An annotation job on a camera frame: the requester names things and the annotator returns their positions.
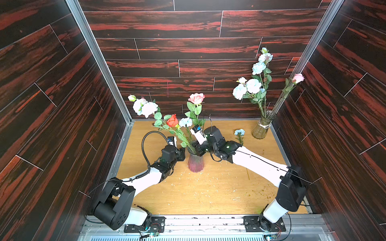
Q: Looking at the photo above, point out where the blue purple glass vase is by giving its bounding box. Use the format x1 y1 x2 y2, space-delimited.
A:
187 147 205 173

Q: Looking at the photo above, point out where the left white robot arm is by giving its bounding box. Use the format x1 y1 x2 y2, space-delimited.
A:
91 145 186 232

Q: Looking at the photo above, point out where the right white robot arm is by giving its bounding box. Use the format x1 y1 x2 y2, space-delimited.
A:
190 125 308 230

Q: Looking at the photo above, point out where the clear glass vase with ribbon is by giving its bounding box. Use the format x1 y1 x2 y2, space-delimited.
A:
252 110 276 140

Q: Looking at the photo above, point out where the pink rose in clear vase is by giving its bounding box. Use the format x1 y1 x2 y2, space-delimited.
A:
272 73 305 114

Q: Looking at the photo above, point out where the red rose stem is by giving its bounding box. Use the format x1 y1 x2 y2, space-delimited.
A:
164 114 178 135

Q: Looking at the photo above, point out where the pink rose stem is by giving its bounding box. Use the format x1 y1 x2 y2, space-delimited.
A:
185 93 205 129

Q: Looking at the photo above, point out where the white flower stem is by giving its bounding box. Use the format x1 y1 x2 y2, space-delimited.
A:
127 94 195 154

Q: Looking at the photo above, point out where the light blue flower bunch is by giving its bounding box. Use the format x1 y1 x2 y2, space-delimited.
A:
232 47 273 117

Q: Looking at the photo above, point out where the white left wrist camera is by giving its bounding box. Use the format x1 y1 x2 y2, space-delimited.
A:
167 136 177 147

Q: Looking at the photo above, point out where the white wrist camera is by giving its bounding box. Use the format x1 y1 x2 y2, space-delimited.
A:
167 136 177 147
190 125 207 145

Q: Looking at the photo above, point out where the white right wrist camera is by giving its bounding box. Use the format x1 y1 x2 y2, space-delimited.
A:
190 125 207 145

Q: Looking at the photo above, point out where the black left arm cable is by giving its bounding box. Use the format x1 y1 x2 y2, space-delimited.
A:
122 130 169 183

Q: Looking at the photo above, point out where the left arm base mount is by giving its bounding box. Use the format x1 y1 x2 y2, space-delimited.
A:
124 206 166 233

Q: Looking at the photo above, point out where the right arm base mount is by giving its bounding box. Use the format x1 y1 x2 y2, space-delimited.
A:
243 213 286 233

